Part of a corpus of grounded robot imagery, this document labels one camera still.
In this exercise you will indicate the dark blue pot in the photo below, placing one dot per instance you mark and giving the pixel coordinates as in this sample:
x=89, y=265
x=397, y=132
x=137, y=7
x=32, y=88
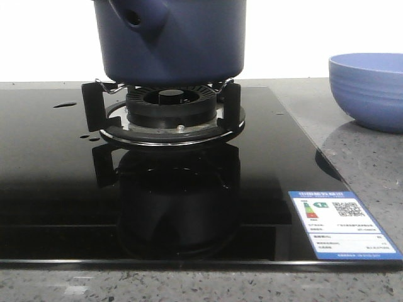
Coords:
x=171, y=43

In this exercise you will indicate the light blue bowl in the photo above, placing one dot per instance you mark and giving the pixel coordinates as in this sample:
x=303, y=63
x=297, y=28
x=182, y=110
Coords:
x=368, y=88

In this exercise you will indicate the right gas burner with grate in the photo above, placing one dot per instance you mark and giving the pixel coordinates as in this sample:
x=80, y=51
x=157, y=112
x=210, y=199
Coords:
x=164, y=116

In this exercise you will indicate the black glass gas stove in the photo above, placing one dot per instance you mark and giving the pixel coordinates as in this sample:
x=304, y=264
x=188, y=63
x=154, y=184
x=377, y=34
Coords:
x=70, y=200

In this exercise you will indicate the blue energy label sticker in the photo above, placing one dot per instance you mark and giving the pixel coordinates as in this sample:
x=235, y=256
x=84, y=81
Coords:
x=339, y=227

